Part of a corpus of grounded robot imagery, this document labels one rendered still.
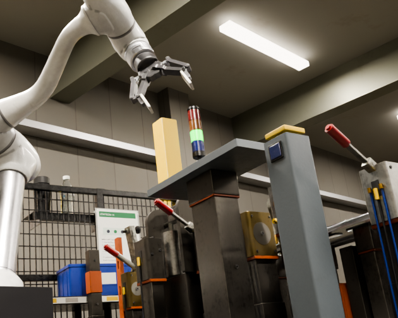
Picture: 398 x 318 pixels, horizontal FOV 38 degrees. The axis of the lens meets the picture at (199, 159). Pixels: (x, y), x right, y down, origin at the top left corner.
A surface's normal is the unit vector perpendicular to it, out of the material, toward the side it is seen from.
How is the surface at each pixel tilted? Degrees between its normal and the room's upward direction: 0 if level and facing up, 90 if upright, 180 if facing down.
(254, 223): 90
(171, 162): 90
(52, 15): 180
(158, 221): 90
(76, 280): 90
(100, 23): 156
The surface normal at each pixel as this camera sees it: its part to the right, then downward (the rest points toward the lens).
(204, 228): -0.80, -0.11
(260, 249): 0.59, -0.34
